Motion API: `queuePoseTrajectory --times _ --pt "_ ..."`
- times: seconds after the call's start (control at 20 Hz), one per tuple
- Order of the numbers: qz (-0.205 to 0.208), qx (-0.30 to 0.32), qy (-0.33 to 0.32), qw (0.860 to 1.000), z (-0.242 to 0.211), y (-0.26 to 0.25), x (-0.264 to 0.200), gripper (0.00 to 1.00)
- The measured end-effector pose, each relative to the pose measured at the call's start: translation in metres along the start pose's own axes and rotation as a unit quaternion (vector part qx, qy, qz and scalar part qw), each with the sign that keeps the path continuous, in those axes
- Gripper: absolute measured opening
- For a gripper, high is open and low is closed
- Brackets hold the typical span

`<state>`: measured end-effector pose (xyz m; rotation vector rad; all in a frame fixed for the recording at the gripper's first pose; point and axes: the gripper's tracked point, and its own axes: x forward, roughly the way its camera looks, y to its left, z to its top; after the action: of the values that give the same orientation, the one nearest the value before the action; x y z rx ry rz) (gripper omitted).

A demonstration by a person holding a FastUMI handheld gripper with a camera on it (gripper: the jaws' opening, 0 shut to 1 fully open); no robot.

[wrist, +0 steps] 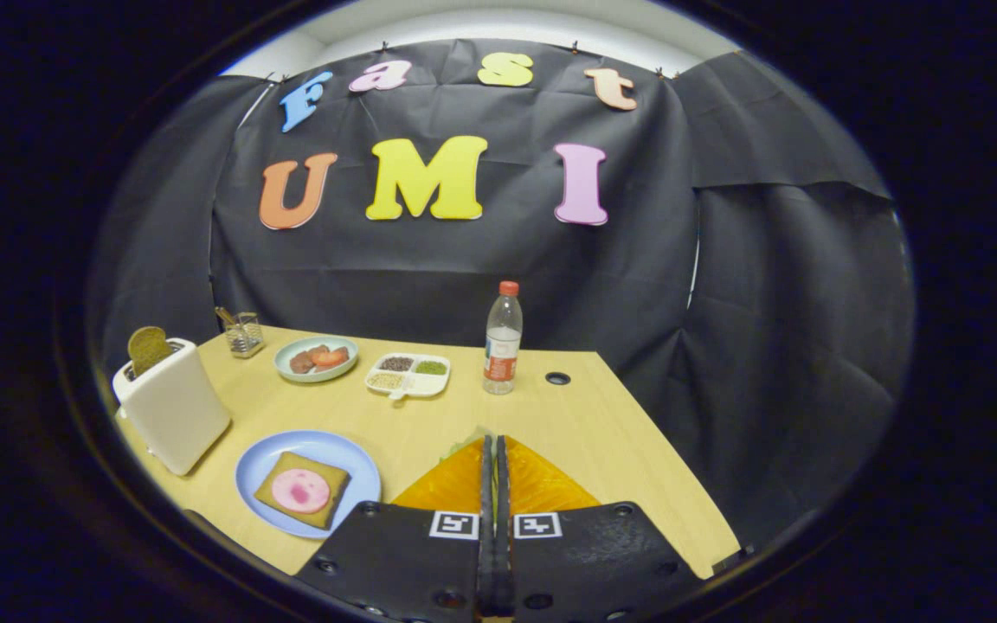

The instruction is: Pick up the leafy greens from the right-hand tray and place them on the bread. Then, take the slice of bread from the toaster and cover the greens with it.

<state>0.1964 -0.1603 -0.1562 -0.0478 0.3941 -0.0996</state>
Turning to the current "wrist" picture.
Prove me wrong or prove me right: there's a clear bottle red cap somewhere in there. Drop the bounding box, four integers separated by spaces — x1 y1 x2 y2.
483 280 524 396

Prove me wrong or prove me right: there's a white divided seasoning tray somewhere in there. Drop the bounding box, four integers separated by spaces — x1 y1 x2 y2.
365 352 452 401

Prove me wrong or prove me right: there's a green lettuce leaf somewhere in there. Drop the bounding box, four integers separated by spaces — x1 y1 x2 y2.
440 426 492 461

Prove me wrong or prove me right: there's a white toaster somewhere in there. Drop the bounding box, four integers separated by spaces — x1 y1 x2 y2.
112 337 232 477

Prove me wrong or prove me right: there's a pink ham slice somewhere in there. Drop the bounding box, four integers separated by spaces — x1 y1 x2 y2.
271 468 331 513

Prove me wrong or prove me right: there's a brown bread slice with ham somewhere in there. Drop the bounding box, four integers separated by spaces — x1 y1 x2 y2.
254 451 351 530

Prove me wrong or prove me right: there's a pale green plate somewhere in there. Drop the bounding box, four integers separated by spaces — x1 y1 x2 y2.
274 335 359 383

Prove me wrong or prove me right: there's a black backdrop cloth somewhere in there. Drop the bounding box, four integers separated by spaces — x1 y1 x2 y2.
87 39 915 550

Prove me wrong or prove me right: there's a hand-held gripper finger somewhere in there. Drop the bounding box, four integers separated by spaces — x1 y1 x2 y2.
293 435 497 623
496 435 705 623

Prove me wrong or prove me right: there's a brown toast slice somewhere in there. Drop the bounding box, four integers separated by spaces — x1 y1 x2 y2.
127 326 172 377

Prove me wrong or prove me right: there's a blue plate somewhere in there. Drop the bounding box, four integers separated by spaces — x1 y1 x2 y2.
235 430 382 540

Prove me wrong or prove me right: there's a metal wire holder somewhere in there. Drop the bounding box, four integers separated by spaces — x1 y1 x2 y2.
215 306 265 359

